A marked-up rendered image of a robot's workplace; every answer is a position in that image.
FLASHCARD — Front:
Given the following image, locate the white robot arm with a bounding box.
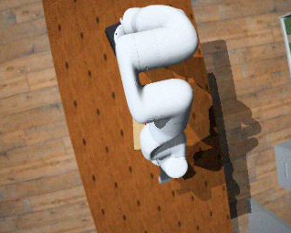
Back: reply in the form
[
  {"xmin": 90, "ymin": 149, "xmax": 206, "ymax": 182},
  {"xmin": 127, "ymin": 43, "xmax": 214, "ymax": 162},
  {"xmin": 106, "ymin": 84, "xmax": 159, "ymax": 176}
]
[{"xmin": 114, "ymin": 5, "xmax": 199, "ymax": 185}]

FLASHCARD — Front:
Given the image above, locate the beige flat mat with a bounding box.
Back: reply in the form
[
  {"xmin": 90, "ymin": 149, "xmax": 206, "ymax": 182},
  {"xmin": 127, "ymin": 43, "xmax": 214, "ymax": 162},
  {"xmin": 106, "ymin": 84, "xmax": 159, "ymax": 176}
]
[{"xmin": 132, "ymin": 118, "xmax": 145, "ymax": 150}]

